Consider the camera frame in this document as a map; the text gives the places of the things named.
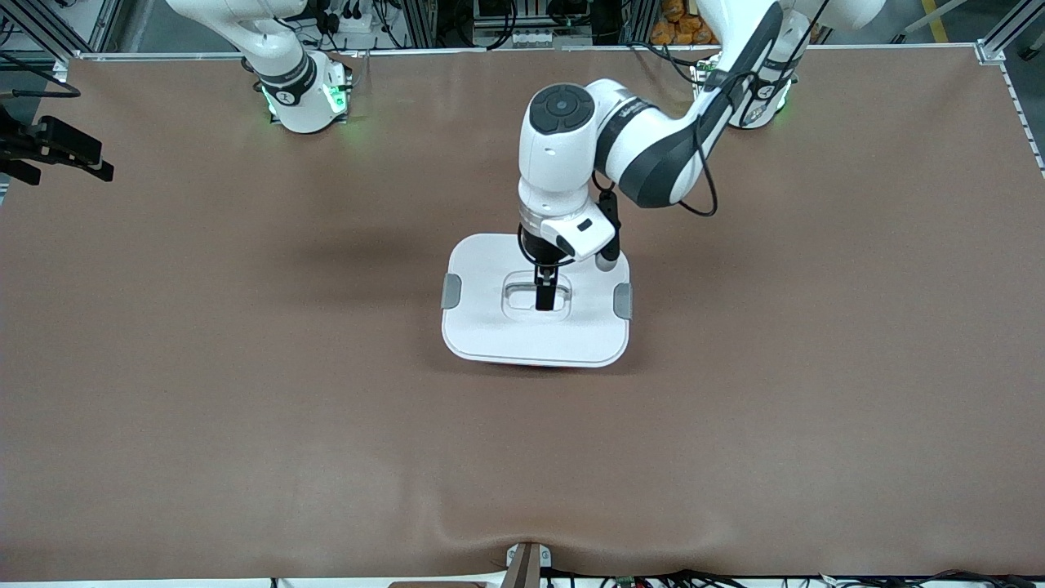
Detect white box lid grey latches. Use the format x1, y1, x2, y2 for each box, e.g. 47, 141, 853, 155
441, 234, 633, 368

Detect orange snack pile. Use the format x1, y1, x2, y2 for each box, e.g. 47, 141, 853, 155
651, 0, 719, 46

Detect table cover mat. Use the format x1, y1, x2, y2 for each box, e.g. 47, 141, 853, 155
0, 45, 1045, 582

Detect white power strip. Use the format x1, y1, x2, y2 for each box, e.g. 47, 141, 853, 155
314, 7, 378, 35

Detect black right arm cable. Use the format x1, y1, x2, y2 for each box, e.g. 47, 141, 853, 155
0, 53, 81, 99

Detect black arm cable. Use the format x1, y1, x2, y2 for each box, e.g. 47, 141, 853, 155
676, 73, 721, 217
0, 53, 81, 99

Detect silver table edge rail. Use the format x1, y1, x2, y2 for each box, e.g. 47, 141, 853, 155
51, 47, 489, 82
562, 41, 981, 52

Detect aluminium frame strut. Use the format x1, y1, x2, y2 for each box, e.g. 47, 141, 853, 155
0, 0, 123, 54
976, 0, 1045, 66

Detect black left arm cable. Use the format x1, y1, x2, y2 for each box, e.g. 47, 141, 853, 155
676, 73, 721, 217

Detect front camera mount post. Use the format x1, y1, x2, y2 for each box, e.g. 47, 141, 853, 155
500, 541, 554, 588

